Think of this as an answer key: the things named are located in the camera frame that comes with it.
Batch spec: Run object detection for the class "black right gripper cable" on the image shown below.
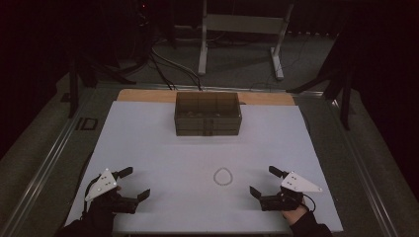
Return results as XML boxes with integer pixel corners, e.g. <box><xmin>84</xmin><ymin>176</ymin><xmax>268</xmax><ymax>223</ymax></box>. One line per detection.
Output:
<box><xmin>300</xmin><ymin>194</ymin><xmax>316</xmax><ymax>213</ymax></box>

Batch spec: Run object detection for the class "dark equipment rack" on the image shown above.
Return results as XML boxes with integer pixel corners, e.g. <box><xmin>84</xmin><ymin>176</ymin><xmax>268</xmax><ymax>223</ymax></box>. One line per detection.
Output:
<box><xmin>131</xmin><ymin>0</ymin><xmax>156</xmax><ymax>63</ymax></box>

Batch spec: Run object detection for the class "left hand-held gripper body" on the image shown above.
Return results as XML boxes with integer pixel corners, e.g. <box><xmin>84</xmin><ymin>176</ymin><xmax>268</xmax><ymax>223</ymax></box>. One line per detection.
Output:
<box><xmin>84</xmin><ymin>168</ymin><xmax>140</xmax><ymax>215</ymax></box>

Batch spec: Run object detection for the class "person's left hand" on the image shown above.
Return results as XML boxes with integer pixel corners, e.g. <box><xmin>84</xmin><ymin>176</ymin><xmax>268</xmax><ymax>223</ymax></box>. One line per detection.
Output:
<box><xmin>83</xmin><ymin>185</ymin><xmax>124</xmax><ymax>229</ymax></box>

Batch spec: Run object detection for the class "black rectangular floor frame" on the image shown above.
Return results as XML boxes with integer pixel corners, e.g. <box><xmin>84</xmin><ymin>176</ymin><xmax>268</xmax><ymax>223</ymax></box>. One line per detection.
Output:
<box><xmin>74</xmin><ymin>117</ymin><xmax>99</xmax><ymax>131</ymax></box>

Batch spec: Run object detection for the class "white table mat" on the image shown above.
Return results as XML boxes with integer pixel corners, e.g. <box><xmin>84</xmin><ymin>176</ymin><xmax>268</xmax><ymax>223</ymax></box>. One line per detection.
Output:
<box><xmin>64</xmin><ymin>100</ymin><xmax>344</xmax><ymax>235</ymax></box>

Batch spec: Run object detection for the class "black floor cable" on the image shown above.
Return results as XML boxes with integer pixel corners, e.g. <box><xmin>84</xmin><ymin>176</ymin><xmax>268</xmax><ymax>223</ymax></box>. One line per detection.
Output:
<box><xmin>149</xmin><ymin>52</ymin><xmax>177</xmax><ymax>92</ymax></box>

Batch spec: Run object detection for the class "grey floor cable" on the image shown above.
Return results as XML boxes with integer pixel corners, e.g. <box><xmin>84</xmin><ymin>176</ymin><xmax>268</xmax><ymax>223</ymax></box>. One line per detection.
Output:
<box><xmin>151</xmin><ymin>47</ymin><xmax>204</xmax><ymax>92</ymax></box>

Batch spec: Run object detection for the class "transparent jewelry box drawer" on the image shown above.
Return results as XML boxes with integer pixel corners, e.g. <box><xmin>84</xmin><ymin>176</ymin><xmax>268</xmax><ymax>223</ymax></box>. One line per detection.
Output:
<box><xmin>176</xmin><ymin>128</ymin><xmax>240</xmax><ymax>137</ymax></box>

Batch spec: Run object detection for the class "person's right hand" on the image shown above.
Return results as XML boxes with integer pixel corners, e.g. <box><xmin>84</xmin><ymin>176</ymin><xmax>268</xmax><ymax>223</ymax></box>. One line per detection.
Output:
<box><xmin>281</xmin><ymin>197</ymin><xmax>311</xmax><ymax>226</ymax></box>

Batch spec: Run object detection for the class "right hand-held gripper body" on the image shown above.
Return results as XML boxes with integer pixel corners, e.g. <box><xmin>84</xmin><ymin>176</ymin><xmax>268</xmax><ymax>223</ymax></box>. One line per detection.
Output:
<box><xmin>260</xmin><ymin>171</ymin><xmax>323</xmax><ymax>212</ymax></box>

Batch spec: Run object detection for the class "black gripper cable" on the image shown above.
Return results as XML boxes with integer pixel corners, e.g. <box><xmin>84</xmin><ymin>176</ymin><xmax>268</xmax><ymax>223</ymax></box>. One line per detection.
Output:
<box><xmin>300</xmin><ymin>194</ymin><xmax>316</xmax><ymax>213</ymax></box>
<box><xmin>82</xmin><ymin>174</ymin><xmax>102</xmax><ymax>215</ymax></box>

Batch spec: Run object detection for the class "white metal stand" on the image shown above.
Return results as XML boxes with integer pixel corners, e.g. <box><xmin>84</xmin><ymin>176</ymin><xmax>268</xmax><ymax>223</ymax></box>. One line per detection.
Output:
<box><xmin>197</xmin><ymin>0</ymin><xmax>295</xmax><ymax>81</ymax></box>

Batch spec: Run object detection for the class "metal floor rail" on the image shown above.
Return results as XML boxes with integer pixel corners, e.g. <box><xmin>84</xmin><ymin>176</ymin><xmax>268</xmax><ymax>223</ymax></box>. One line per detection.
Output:
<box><xmin>0</xmin><ymin>87</ymin><xmax>100</xmax><ymax>237</ymax></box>
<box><xmin>329</xmin><ymin>98</ymin><xmax>401</xmax><ymax>237</ymax></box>
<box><xmin>95</xmin><ymin>82</ymin><xmax>325</xmax><ymax>97</ymax></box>

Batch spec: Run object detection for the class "brown transparent jewelry box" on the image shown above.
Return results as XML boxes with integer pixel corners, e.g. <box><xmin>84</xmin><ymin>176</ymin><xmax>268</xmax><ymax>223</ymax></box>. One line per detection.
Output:
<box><xmin>173</xmin><ymin>91</ymin><xmax>243</xmax><ymax>137</ymax></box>

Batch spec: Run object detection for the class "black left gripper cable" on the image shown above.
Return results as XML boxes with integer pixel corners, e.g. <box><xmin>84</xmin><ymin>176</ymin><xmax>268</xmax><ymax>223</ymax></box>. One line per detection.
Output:
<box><xmin>82</xmin><ymin>174</ymin><xmax>102</xmax><ymax>215</ymax></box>

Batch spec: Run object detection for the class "black stand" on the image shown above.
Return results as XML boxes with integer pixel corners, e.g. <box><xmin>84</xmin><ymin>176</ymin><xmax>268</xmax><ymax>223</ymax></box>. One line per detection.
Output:
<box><xmin>286</xmin><ymin>29</ymin><xmax>355</xmax><ymax>131</ymax></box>
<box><xmin>67</xmin><ymin>48</ymin><xmax>137</xmax><ymax>119</ymax></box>

